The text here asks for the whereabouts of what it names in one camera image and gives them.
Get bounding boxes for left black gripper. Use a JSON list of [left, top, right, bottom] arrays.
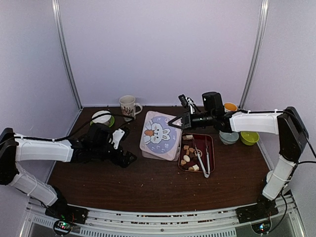
[[92, 140, 137, 168]]

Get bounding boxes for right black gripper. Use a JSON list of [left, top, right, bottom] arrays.
[[169, 111, 215, 130]]

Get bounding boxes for lilac bunny tin lid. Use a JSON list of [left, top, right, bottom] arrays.
[[139, 111, 182, 159]]

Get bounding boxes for red chocolate tray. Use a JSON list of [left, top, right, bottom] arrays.
[[178, 133, 215, 176]]

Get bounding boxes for white metal tongs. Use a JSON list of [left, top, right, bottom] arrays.
[[193, 138, 211, 178]]

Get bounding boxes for lilac tin box with dividers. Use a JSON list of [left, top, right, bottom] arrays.
[[142, 151, 180, 161]]

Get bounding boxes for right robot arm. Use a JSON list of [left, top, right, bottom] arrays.
[[168, 91, 311, 218]]

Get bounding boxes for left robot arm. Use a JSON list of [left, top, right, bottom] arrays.
[[0, 112, 137, 219]]

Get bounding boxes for green saucer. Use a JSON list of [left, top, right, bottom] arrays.
[[90, 116, 115, 127]]

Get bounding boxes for white bowl on saucer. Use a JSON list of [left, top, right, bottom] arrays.
[[92, 110, 111, 121]]

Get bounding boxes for tall floral mug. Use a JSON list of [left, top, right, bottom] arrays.
[[119, 95, 143, 122]]

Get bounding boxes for white mug yellow inside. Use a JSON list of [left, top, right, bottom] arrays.
[[224, 102, 238, 113]]

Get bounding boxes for blue spiral patterned bowl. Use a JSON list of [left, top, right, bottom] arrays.
[[219, 131, 239, 145]]

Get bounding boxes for yellow green small bowl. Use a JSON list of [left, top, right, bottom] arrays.
[[240, 131, 260, 146]]

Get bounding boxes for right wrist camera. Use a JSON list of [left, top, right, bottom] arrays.
[[178, 94, 199, 114]]

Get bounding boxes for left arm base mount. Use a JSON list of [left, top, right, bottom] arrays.
[[45, 206, 88, 236]]

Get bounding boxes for front aluminium rail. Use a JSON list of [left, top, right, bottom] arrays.
[[18, 197, 307, 237]]

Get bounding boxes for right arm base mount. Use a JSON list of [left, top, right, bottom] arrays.
[[236, 204, 279, 235]]

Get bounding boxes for right aluminium frame post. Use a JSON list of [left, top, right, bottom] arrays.
[[239, 0, 270, 108]]

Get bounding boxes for aluminium frame post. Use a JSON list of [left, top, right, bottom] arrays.
[[51, 0, 83, 110], [239, 0, 270, 108]]

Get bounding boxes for left aluminium frame post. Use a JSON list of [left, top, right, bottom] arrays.
[[51, 0, 83, 110]]

